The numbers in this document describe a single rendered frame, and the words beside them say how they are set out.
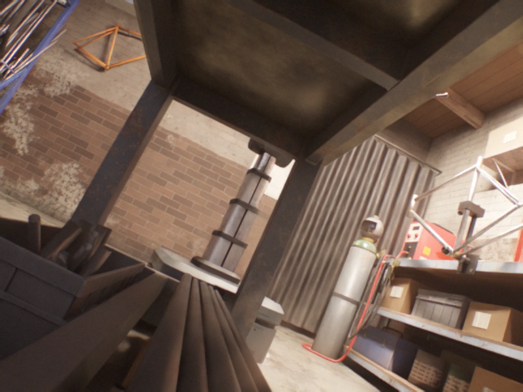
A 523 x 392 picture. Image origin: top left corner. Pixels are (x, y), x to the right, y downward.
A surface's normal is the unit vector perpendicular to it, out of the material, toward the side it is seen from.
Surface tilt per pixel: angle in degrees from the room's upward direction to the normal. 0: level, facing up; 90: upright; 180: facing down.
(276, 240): 90
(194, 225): 90
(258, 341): 90
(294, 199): 90
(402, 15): 180
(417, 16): 180
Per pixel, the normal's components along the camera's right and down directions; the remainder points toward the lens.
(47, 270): 0.20, -0.16
